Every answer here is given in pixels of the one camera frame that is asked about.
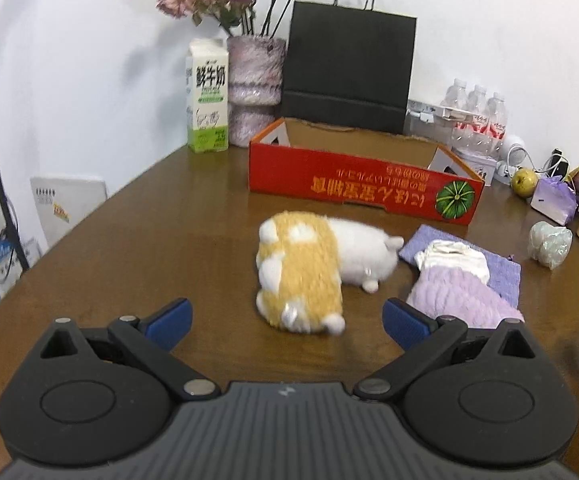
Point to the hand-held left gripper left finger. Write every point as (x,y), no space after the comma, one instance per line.
(169,325)

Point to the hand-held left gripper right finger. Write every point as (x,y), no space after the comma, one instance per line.
(407,325)

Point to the purple fluffy headband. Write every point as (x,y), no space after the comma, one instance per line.
(459,300)

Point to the green bubble wrap ball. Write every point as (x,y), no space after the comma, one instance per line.
(549,245)

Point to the white tissue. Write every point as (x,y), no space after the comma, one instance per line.
(454,257)

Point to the purple linen pouch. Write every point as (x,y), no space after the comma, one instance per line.
(504,272)

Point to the orange white plush toy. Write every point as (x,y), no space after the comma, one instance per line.
(304,270)

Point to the red cardboard box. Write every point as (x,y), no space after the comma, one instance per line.
(349,185)

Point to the purple plastic bag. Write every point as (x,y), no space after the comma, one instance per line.
(554,202)

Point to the green apple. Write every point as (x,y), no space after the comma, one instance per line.
(525,182)

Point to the black charger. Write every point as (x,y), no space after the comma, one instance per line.
(558,160)

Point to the silver metal tin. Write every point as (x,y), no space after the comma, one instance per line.
(484,167)

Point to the clear food container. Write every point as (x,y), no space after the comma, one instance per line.
(424,127)

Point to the clear water bottle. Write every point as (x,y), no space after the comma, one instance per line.
(496,120)
(456,105)
(477,110)

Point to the flat white box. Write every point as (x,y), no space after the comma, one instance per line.
(434,110)

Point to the white green milk carton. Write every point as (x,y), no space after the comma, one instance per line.
(208,105)

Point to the black paper bag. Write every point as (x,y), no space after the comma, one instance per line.
(349,60)

